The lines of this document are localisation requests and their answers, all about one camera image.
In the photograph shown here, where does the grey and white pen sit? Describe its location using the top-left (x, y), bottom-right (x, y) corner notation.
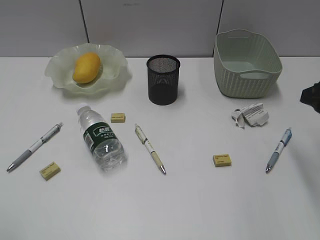
top-left (6, 122), bottom-right (64, 173)

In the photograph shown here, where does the pale green woven basket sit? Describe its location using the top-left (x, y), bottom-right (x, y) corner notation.
top-left (213, 29), bottom-right (283, 99)

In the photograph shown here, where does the yellow mango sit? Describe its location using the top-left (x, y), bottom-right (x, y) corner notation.
top-left (72, 52), bottom-right (101, 84)

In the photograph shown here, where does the yellow eraser front left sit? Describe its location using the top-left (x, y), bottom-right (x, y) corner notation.
top-left (39, 161), bottom-right (61, 181)

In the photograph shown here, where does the beige and white pen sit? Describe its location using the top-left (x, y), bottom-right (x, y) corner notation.
top-left (135, 124), bottom-right (167, 175)

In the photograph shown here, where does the white waste paper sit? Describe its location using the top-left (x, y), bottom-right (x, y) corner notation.
top-left (231, 103), bottom-right (270, 129)

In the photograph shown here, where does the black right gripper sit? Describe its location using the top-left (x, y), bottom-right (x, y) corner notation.
top-left (299, 82), bottom-right (320, 112)

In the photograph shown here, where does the blue and white pen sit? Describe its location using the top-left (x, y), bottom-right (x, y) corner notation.
top-left (265, 127), bottom-right (292, 174)

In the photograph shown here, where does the translucent green wavy plate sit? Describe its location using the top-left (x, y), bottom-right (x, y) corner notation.
top-left (44, 43), bottom-right (132, 95)

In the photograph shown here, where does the yellow eraser near bottle cap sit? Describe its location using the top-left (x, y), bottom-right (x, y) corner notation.
top-left (110, 113), bottom-right (126, 123)

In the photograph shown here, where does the clear water bottle green label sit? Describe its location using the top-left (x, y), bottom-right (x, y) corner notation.
top-left (76, 103), bottom-right (127, 171)

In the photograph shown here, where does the yellow eraser right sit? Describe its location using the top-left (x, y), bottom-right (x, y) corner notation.
top-left (212, 154), bottom-right (232, 167)

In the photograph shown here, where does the black mesh pen holder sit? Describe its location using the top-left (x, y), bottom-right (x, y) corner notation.
top-left (146, 54), bottom-right (181, 106)

